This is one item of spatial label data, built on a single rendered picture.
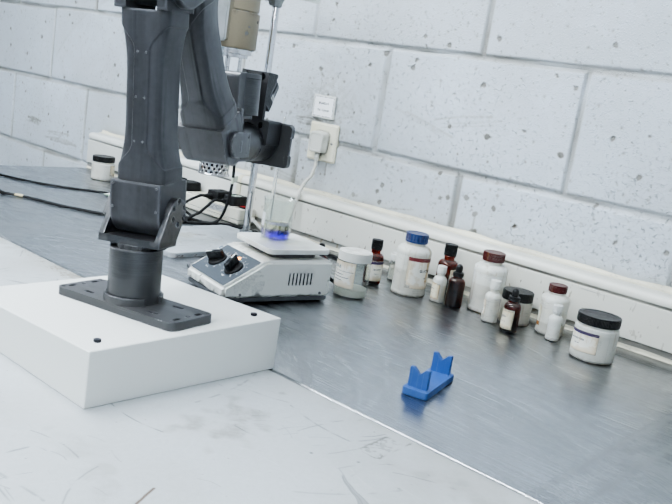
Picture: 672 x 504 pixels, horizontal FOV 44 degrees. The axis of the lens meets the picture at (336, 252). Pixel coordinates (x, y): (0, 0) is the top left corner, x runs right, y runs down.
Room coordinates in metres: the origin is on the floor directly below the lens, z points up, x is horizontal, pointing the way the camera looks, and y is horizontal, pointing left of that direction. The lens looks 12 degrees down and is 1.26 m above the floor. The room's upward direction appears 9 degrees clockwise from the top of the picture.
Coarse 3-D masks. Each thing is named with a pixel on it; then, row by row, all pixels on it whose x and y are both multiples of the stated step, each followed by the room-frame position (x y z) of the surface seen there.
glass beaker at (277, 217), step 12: (276, 192) 1.37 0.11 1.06; (264, 204) 1.34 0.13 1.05; (276, 204) 1.32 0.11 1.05; (288, 204) 1.32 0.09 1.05; (264, 216) 1.33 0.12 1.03; (276, 216) 1.32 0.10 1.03; (288, 216) 1.33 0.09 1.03; (264, 228) 1.33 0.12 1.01; (276, 228) 1.32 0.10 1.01; (288, 228) 1.33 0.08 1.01; (276, 240) 1.32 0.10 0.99; (288, 240) 1.34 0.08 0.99
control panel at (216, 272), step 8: (224, 248) 1.34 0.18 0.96; (232, 248) 1.33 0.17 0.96; (240, 256) 1.29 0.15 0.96; (248, 256) 1.29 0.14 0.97; (192, 264) 1.31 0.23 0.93; (200, 264) 1.30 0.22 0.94; (208, 264) 1.30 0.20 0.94; (216, 264) 1.29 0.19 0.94; (248, 264) 1.26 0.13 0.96; (256, 264) 1.25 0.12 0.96; (208, 272) 1.27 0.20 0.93; (216, 272) 1.26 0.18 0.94; (240, 272) 1.24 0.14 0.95; (216, 280) 1.24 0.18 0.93; (224, 280) 1.23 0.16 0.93
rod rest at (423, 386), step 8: (432, 360) 1.04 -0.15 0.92; (440, 360) 1.03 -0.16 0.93; (448, 360) 1.03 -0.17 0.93; (416, 368) 0.96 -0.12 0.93; (432, 368) 1.03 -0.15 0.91; (440, 368) 1.03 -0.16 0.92; (448, 368) 1.03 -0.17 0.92; (416, 376) 0.96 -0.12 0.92; (424, 376) 0.95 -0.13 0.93; (432, 376) 1.01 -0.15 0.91; (440, 376) 1.02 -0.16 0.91; (448, 376) 1.02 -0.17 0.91; (408, 384) 0.96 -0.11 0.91; (416, 384) 0.96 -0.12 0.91; (424, 384) 0.95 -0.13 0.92; (432, 384) 0.98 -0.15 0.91; (440, 384) 0.99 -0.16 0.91; (448, 384) 1.02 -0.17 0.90; (408, 392) 0.95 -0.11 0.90; (416, 392) 0.95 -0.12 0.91; (424, 392) 0.95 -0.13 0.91; (432, 392) 0.96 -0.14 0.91; (424, 400) 0.95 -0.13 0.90
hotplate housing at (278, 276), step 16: (256, 256) 1.29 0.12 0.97; (272, 256) 1.29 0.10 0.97; (288, 256) 1.30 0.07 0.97; (304, 256) 1.32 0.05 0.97; (320, 256) 1.35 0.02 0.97; (192, 272) 1.30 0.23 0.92; (256, 272) 1.24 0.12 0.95; (272, 272) 1.26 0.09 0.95; (288, 272) 1.28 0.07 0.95; (304, 272) 1.30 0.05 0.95; (320, 272) 1.32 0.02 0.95; (208, 288) 1.26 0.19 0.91; (224, 288) 1.22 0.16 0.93; (240, 288) 1.23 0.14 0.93; (256, 288) 1.25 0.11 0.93; (272, 288) 1.26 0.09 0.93; (288, 288) 1.28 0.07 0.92; (304, 288) 1.30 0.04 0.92; (320, 288) 1.32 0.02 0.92
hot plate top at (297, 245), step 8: (240, 232) 1.36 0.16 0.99; (248, 232) 1.37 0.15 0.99; (248, 240) 1.32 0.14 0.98; (256, 240) 1.31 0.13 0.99; (264, 240) 1.32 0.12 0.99; (296, 240) 1.37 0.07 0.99; (304, 240) 1.38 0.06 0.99; (264, 248) 1.28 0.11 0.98; (272, 248) 1.27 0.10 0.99; (280, 248) 1.28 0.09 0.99; (288, 248) 1.29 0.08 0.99; (296, 248) 1.30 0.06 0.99; (304, 248) 1.31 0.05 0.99; (312, 248) 1.32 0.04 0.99; (320, 248) 1.33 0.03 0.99
